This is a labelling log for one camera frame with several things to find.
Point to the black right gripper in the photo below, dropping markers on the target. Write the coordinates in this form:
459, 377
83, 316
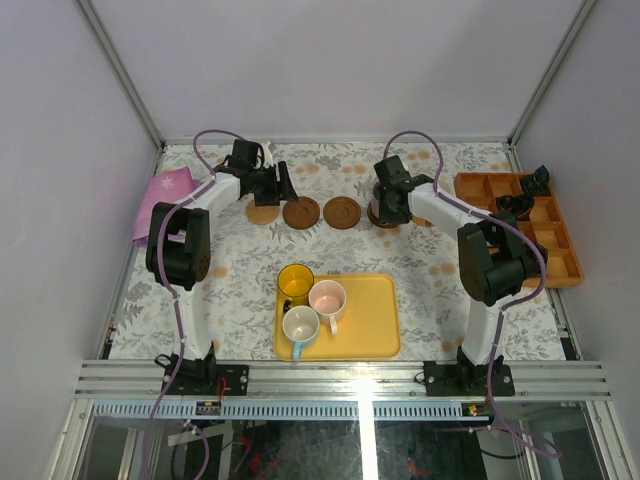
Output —
385, 217

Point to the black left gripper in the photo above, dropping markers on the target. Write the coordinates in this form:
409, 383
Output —
275, 181

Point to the purple black-handled mug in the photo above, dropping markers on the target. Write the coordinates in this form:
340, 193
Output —
374, 204

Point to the woven rattan coaster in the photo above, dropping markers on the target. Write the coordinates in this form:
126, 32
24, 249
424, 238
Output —
420, 221
261, 215

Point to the brown wooden coaster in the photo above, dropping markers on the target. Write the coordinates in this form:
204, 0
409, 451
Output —
378, 223
302, 214
342, 213

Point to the yellow glass mug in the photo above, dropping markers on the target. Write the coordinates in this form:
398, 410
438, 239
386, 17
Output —
294, 283

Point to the light pink mug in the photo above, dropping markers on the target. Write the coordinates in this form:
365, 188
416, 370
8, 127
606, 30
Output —
329, 300

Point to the white blue-handled mug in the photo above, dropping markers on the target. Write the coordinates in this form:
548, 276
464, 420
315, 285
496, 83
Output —
301, 326

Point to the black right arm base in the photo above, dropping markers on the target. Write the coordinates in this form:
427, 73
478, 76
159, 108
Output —
463, 379

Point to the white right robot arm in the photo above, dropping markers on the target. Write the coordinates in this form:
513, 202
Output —
494, 256

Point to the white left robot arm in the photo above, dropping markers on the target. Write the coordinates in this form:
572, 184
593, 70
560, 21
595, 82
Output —
178, 251

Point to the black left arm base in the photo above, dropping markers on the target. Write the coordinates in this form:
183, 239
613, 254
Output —
209, 377

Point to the floral patterned table mat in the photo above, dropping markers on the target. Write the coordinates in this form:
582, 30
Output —
239, 291

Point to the pink star-patterned cloth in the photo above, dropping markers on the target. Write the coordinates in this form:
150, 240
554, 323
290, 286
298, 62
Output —
168, 187

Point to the dark orange-patterned rolled tie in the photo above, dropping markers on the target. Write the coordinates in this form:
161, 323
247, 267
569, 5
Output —
519, 206

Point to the yellow plastic tray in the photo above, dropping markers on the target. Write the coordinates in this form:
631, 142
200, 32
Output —
369, 329

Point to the dark green rolled tie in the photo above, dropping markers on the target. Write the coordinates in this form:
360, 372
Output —
537, 183

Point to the orange wooden divided tray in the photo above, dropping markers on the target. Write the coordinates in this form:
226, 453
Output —
543, 223

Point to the aluminium frame rail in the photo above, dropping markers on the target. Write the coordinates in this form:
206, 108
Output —
395, 380

